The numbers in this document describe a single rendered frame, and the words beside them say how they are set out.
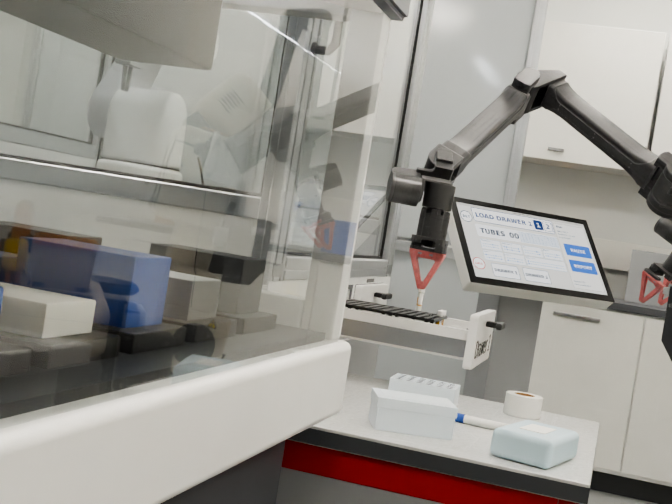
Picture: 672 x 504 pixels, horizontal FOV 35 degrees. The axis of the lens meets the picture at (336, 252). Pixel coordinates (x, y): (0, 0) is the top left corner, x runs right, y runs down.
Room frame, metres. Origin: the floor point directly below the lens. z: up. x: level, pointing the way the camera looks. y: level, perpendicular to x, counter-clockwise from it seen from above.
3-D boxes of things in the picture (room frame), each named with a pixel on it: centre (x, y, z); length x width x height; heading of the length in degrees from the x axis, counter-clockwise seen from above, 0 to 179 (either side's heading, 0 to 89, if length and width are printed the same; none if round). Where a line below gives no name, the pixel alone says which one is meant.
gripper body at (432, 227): (2.02, -0.17, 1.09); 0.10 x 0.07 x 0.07; 171
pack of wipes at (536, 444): (1.61, -0.35, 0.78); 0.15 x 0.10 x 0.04; 151
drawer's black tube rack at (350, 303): (2.30, -0.14, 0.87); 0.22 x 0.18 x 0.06; 75
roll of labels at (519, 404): (2.01, -0.40, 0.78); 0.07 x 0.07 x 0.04
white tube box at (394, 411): (1.68, -0.16, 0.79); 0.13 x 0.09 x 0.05; 95
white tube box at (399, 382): (1.99, -0.21, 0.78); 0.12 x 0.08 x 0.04; 77
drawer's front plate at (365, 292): (2.63, -0.10, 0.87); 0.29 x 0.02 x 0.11; 165
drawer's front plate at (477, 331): (2.24, -0.33, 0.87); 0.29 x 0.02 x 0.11; 165
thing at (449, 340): (2.30, -0.13, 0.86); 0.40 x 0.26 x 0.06; 75
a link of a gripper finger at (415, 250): (2.03, -0.17, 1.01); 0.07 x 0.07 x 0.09; 81
